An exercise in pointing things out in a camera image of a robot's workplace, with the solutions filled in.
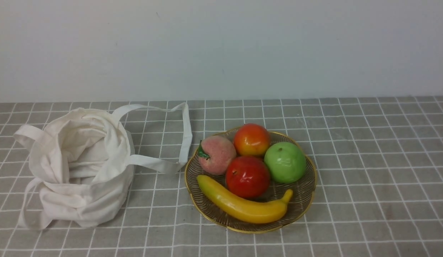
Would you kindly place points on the green apple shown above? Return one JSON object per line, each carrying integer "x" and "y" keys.
{"x": 286, "y": 162}

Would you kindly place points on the white cloth bag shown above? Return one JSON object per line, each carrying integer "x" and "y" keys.
{"x": 83, "y": 164}

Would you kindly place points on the pink peach with leaf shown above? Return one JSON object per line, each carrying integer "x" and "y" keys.
{"x": 215, "y": 153}

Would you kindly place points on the red pomegranate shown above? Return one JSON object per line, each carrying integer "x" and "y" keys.
{"x": 247, "y": 177}

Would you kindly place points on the yellow banana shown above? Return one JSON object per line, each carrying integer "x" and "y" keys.
{"x": 240, "y": 208}

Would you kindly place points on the grey checked tablecloth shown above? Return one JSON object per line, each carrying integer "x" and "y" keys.
{"x": 379, "y": 191}

